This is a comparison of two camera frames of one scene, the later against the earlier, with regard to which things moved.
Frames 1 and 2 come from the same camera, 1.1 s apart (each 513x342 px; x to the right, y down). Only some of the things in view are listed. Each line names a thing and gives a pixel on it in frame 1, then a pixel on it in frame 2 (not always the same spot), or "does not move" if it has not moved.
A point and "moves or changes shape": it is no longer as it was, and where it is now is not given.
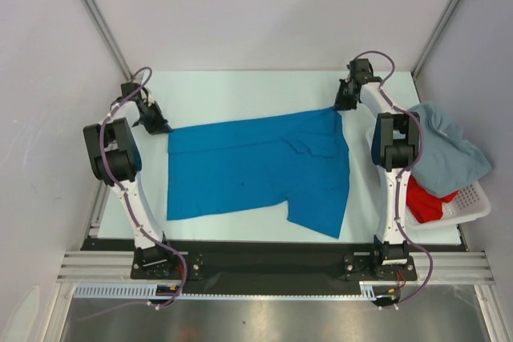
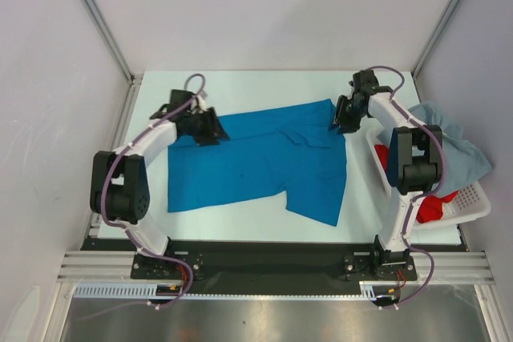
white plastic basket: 473,201 does not move
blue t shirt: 299,162 moves or changes shape
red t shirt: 425,206 does not move
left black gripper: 160,126 -> 213,132
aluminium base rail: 448,267 does not move
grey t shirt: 449,160 does not move
